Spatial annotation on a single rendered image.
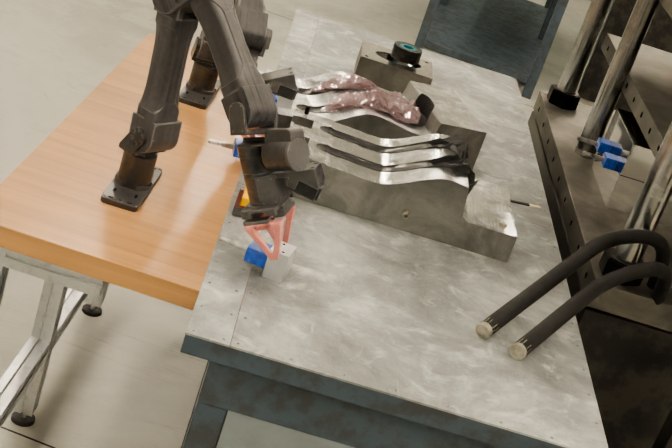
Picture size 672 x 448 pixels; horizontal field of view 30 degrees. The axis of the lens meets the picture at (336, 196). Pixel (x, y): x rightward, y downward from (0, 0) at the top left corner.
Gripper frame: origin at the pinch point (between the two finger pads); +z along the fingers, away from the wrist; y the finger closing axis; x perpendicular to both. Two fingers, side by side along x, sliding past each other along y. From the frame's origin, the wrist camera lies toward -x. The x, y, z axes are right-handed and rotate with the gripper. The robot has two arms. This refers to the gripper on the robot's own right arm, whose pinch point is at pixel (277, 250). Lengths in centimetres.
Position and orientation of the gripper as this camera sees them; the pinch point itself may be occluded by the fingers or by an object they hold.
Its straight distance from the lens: 218.2
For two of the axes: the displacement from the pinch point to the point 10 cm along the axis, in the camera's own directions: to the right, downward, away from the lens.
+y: 2.5, -3.2, 9.2
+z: 2.0, 9.4, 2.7
